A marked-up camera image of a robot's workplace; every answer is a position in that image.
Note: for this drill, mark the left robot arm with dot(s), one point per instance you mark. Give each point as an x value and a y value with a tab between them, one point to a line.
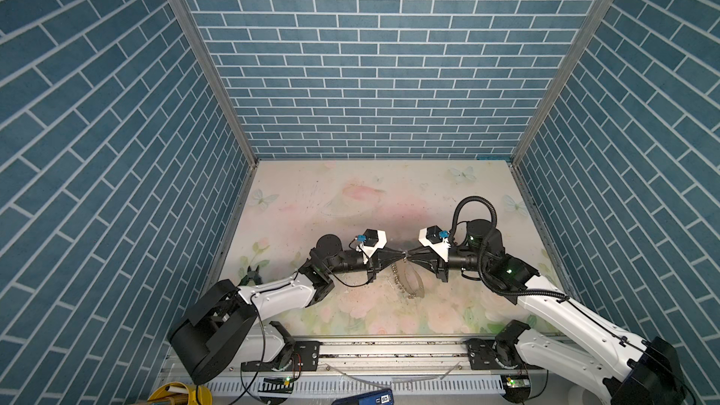
231	322

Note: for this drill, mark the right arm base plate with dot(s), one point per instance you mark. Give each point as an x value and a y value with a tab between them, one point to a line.
488	354

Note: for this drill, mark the white tape roll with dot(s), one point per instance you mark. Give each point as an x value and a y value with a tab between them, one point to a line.
579	396

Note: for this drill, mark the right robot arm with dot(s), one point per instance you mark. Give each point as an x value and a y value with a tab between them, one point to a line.
614	364

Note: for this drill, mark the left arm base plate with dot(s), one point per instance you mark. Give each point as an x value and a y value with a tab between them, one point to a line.
302	356

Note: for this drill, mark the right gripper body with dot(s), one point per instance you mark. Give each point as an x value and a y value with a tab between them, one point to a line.
443	267

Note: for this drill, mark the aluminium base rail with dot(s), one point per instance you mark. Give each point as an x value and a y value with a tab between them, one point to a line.
412	367

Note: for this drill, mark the yellow tape dispenser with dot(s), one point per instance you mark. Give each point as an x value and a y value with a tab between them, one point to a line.
179	393

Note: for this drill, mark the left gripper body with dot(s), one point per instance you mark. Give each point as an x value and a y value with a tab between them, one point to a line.
369	272

